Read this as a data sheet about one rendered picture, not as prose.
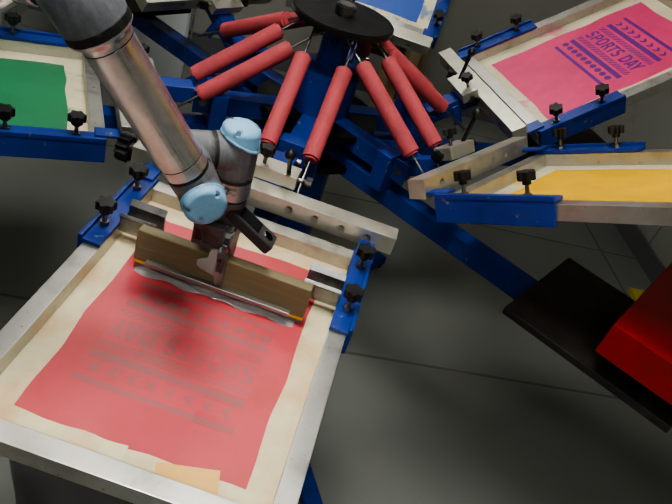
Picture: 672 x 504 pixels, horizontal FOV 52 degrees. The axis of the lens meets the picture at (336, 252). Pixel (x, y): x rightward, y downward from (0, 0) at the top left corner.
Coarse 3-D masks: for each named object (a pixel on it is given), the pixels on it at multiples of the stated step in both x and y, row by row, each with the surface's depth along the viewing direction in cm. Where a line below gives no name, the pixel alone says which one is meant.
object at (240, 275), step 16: (144, 224) 143; (144, 240) 142; (160, 240) 141; (176, 240) 141; (144, 256) 144; (160, 256) 143; (176, 256) 142; (192, 256) 142; (192, 272) 144; (240, 272) 141; (256, 272) 141; (272, 272) 142; (240, 288) 143; (256, 288) 143; (272, 288) 142; (288, 288) 141; (304, 288) 141; (288, 304) 143; (304, 304) 142
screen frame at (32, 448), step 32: (160, 192) 164; (96, 256) 142; (320, 256) 165; (64, 288) 131; (32, 320) 123; (0, 352) 115; (320, 384) 130; (320, 416) 124; (0, 448) 104; (32, 448) 104; (64, 448) 105; (96, 480) 104; (128, 480) 104; (160, 480) 105; (288, 480) 111
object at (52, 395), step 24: (120, 288) 140; (168, 288) 144; (96, 312) 133; (72, 336) 127; (96, 336) 129; (72, 360) 123; (48, 384) 118; (72, 384) 119; (24, 408) 113; (48, 408) 114; (72, 408) 115; (96, 408) 116; (120, 408) 118; (144, 408) 119; (96, 432) 113; (120, 432) 114
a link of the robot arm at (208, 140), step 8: (200, 136) 121; (208, 136) 122; (216, 136) 123; (200, 144) 120; (208, 144) 121; (216, 144) 122; (208, 152) 121; (216, 152) 122; (152, 160) 122; (216, 160) 123; (216, 168) 124
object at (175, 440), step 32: (256, 256) 161; (288, 352) 139; (256, 384) 130; (160, 416) 119; (256, 416) 124; (128, 448) 112; (160, 448) 114; (192, 448) 115; (224, 448) 117; (256, 448) 119; (224, 480) 112
